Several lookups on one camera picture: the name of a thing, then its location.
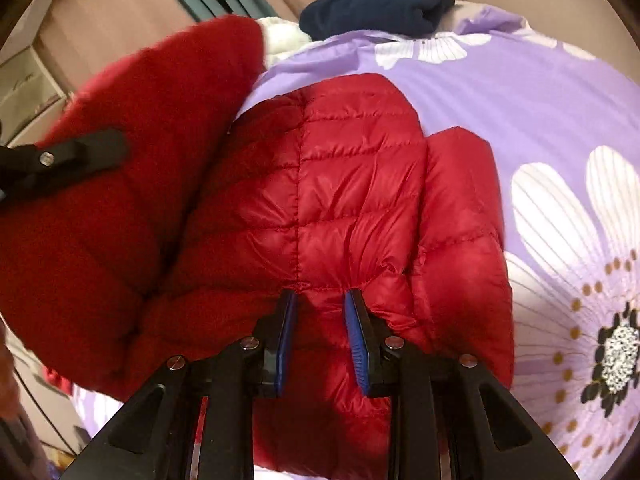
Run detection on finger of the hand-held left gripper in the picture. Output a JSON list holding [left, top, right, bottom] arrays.
[[0, 128, 126, 202]]

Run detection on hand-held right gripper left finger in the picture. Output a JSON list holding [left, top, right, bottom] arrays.
[[60, 290, 301, 480]]

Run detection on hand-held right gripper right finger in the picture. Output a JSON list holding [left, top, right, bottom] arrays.
[[342, 288, 581, 480]]

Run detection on red puffer jacket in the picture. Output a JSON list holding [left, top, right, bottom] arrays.
[[0, 14, 516, 468]]

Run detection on white fleece garment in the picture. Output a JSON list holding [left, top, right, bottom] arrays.
[[255, 16, 313, 68]]

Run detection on purple floral blanket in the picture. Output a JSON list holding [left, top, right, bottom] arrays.
[[70, 0, 640, 480]]

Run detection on navy fleece garment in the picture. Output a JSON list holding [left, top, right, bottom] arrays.
[[299, 0, 457, 41]]

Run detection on white wall shelf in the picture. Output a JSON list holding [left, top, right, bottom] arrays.
[[0, 42, 68, 146]]

